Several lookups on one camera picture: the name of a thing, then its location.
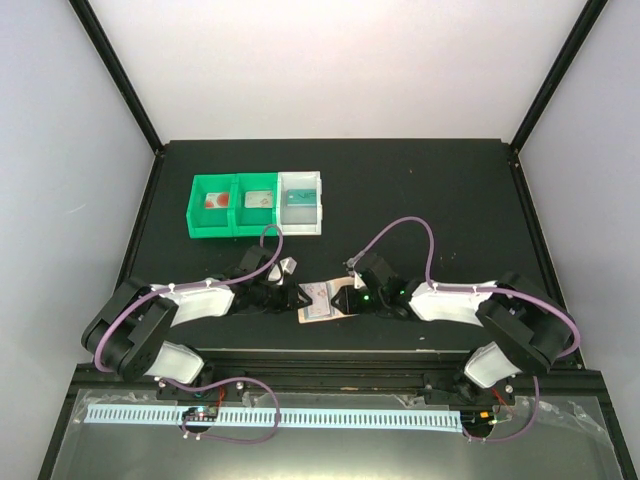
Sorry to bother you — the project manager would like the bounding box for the white translucent plastic bin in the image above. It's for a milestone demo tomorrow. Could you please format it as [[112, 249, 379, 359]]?
[[275, 171, 323, 236]]

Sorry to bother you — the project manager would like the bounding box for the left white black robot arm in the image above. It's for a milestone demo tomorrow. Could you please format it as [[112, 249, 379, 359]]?
[[81, 246, 312, 399]]

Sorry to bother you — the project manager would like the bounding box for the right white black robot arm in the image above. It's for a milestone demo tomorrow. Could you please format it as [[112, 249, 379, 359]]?
[[330, 254, 581, 403]]

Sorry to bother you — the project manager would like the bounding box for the green plastic bin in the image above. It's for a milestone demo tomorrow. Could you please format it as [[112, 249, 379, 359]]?
[[234, 172, 278, 237], [186, 174, 236, 239]]

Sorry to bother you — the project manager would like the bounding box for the right small circuit board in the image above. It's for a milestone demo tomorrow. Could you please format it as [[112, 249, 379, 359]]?
[[460, 410, 502, 428]]

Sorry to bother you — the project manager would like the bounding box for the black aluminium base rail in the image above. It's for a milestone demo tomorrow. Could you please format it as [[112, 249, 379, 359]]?
[[70, 351, 610, 402]]

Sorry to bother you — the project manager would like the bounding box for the white floral card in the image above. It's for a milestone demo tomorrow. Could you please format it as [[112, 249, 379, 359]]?
[[301, 282, 331, 319], [244, 190, 274, 209]]

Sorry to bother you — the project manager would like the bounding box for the small circuit board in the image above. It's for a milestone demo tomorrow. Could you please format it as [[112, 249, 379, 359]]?
[[182, 406, 218, 423], [460, 410, 502, 428]]

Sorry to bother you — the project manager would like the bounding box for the left green plastic bin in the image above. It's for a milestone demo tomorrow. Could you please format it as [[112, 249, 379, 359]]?
[[186, 174, 236, 239]]

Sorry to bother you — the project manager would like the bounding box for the white floral card in bin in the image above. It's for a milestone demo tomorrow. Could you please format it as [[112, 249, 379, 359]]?
[[244, 190, 274, 209]]

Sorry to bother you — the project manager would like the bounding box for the teal VIP card in bin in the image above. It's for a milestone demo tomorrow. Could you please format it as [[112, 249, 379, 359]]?
[[285, 189, 317, 208]]

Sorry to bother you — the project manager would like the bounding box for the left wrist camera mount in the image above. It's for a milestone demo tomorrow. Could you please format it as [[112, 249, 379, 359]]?
[[267, 257, 297, 284]]

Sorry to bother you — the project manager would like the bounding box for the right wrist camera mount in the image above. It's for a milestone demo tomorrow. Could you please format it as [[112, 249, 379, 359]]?
[[344, 255, 366, 290]]

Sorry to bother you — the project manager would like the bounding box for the right black frame post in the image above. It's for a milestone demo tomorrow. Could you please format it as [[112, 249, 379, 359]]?
[[510, 0, 608, 154]]

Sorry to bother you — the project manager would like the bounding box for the left small circuit board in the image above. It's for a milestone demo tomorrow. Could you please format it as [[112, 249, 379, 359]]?
[[182, 406, 218, 423]]

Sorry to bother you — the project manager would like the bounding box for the red circles card in bin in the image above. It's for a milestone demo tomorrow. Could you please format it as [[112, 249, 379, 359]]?
[[204, 192, 230, 210]]

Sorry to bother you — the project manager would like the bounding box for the left black frame post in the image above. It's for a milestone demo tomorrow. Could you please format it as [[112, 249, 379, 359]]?
[[69, 0, 164, 155]]

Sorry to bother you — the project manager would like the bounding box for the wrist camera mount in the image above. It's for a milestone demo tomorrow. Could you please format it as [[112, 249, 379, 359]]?
[[344, 255, 366, 290], [267, 257, 297, 284]]

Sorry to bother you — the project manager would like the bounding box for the light blue slotted cable duct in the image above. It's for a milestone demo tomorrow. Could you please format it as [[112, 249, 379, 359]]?
[[84, 404, 463, 433]]

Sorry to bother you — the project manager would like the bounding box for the middle green plastic bin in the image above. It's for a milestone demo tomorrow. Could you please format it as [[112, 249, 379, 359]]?
[[234, 172, 278, 237]]

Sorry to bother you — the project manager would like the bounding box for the black frame post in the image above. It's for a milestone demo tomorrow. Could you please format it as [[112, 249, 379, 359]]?
[[510, 0, 608, 154], [69, 0, 164, 155]]

